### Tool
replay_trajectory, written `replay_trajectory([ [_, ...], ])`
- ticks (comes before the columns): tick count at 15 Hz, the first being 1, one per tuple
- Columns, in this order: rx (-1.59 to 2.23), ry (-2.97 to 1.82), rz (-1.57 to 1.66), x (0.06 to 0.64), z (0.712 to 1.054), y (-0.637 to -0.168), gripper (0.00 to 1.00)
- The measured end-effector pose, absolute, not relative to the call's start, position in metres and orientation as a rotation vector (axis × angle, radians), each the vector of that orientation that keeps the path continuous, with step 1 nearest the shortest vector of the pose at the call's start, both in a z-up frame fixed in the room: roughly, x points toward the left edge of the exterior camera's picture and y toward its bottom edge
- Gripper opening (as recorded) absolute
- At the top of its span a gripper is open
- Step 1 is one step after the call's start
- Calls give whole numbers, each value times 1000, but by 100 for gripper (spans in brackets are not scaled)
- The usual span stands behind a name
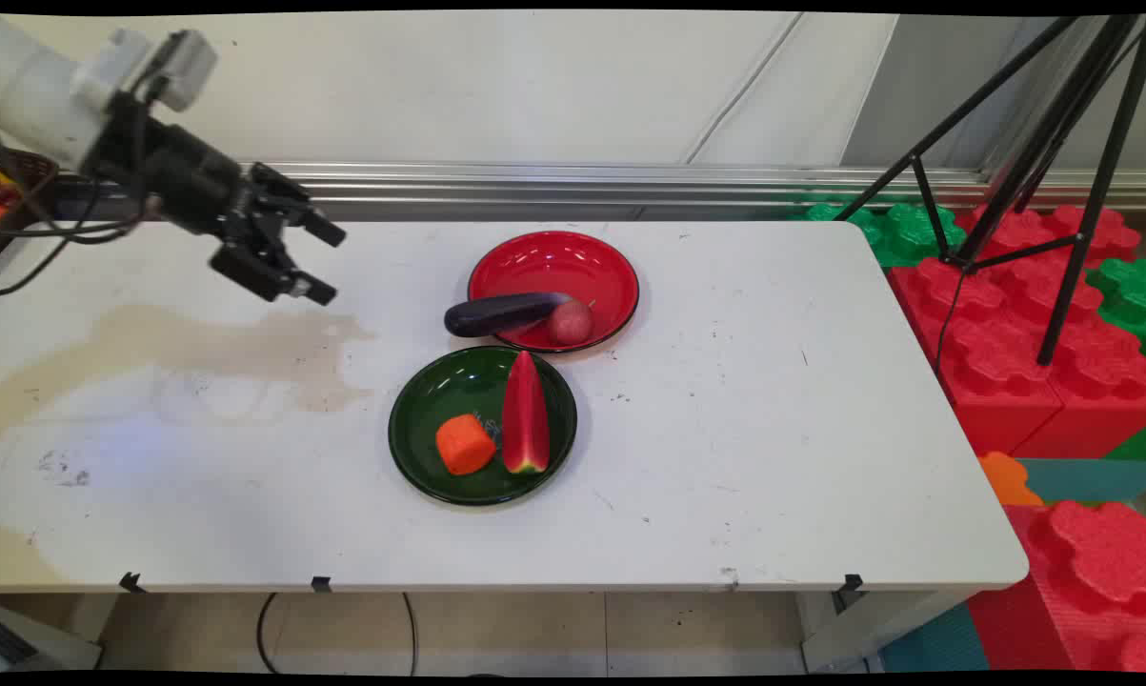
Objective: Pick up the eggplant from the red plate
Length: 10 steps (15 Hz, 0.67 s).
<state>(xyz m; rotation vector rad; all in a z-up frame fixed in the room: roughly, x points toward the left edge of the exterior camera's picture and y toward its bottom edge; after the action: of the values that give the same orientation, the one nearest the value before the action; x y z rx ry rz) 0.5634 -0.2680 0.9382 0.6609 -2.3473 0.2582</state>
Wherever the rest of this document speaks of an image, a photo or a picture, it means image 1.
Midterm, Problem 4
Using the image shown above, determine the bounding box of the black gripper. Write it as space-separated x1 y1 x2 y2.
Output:
85 93 348 308

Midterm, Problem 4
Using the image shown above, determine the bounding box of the large red foam block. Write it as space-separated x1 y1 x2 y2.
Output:
966 499 1146 674

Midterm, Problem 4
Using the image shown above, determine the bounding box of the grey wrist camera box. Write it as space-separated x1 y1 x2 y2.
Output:
137 29 220 113

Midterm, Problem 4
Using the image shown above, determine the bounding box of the orange toy carrot chunk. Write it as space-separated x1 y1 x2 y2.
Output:
435 414 497 476

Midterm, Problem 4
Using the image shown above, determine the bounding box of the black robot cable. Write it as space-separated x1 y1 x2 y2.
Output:
0 129 159 297

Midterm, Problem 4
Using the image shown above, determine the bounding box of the grey base plate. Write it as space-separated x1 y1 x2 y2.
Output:
0 603 104 673

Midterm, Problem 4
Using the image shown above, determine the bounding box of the toy watermelon slice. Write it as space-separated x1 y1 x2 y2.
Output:
501 350 552 475

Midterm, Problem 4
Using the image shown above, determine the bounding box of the brown wicker basket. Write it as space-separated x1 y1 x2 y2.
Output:
0 146 61 260

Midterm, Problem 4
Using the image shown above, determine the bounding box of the red round plate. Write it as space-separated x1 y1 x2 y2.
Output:
467 231 641 354

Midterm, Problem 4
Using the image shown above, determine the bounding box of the green foam block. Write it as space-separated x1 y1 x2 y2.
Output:
1085 256 1146 359
805 200 970 270

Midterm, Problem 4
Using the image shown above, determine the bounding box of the red toy lychee ball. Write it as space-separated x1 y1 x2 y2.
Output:
547 300 595 347

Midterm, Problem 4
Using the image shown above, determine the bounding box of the black tripod stand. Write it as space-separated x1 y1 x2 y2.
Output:
834 14 1146 368

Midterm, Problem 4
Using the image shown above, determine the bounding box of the dark purple toy eggplant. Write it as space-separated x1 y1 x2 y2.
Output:
443 292 573 339

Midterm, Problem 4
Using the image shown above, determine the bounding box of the teal foam mat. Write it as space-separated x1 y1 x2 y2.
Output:
879 602 991 674
1015 457 1146 505

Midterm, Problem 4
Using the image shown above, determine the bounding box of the dark green round plate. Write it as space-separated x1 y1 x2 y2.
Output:
388 345 578 507

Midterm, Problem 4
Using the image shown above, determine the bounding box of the aluminium wall rail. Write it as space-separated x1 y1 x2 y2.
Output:
239 160 1146 212

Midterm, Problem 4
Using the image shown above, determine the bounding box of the black floor cable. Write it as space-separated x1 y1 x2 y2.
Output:
401 592 420 676
255 592 283 675

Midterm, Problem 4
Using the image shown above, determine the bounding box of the white table leg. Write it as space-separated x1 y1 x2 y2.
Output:
799 589 975 674

